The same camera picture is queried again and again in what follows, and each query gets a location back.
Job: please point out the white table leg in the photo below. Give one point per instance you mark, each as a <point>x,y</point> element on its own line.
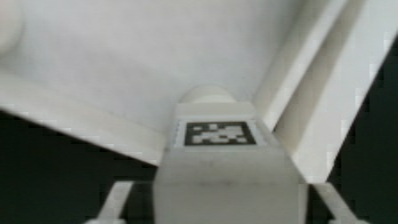
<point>228,181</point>

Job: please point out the white square tabletop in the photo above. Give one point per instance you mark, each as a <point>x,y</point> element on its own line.
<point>105,57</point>

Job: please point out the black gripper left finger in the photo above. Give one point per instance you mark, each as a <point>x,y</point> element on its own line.
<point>109,215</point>

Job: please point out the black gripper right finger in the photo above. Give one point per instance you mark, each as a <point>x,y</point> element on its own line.
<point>343,216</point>

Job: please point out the white front fence bar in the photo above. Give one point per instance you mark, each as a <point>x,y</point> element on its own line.
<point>327,99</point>

